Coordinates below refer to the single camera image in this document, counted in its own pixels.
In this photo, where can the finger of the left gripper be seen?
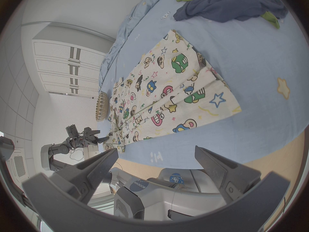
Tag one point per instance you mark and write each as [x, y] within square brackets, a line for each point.
[101, 140]
[95, 131]

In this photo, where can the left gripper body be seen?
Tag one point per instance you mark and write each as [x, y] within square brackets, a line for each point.
[89, 138]

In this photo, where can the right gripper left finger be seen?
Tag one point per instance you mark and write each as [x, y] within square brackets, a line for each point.
[91, 175]

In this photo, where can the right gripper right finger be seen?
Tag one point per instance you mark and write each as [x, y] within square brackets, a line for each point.
[222, 177]

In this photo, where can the white printed pyjama top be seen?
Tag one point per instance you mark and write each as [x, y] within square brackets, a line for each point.
[169, 93]

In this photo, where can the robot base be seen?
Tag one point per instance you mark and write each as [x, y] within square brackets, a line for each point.
[169, 197]

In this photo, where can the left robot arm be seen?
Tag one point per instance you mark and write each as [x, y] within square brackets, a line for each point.
[48, 156]

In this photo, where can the round woven basket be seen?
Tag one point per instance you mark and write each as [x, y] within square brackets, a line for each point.
[101, 105]

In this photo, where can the dark blue garment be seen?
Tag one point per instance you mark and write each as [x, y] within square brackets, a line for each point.
[229, 3]

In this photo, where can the white low cabinet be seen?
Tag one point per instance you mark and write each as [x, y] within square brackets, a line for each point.
[91, 151]

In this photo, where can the ceiling air conditioner vent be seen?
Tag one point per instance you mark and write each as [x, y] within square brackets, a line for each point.
[18, 163]

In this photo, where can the white wardrobe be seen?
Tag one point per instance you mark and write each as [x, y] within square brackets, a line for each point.
[53, 66]

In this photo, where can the pale blue quilt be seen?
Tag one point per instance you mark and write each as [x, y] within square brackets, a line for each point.
[125, 32]

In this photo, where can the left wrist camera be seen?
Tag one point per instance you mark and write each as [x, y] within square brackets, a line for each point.
[72, 130]

